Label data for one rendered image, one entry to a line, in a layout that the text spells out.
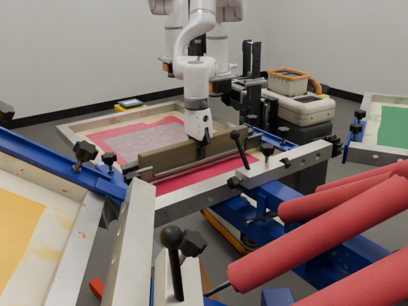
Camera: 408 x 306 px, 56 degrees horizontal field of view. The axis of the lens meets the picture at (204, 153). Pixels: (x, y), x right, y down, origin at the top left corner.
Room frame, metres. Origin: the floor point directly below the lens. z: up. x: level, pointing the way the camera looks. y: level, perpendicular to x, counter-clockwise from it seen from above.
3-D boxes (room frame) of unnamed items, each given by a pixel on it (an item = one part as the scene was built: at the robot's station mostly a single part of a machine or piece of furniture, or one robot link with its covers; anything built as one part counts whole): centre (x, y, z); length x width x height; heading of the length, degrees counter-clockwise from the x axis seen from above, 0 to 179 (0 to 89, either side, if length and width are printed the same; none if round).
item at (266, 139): (1.26, -0.22, 0.98); 0.30 x 0.05 x 0.07; 34
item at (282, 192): (0.84, -0.18, 1.02); 0.17 x 0.06 x 0.05; 34
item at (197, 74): (1.16, 0.00, 1.25); 0.15 x 0.10 x 0.11; 171
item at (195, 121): (1.12, 0.02, 1.12); 0.10 x 0.08 x 0.11; 34
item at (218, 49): (1.70, -0.08, 1.21); 0.16 x 0.13 x 0.15; 119
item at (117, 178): (0.95, 0.23, 0.98); 0.30 x 0.05 x 0.07; 34
